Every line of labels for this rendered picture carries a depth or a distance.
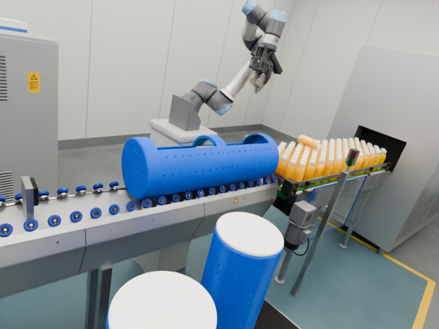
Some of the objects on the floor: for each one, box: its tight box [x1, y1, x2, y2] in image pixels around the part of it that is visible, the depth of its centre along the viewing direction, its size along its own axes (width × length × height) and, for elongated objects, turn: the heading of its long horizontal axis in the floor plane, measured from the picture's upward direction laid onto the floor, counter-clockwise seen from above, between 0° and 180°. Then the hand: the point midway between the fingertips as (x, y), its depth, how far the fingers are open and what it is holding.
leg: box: [85, 268, 99, 329], centre depth 160 cm, size 6×6×63 cm
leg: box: [94, 265, 112, 329], centre depth 151 cm, size 6×6×63 cm
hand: (257, 91), depth 140 cm, fingers closed
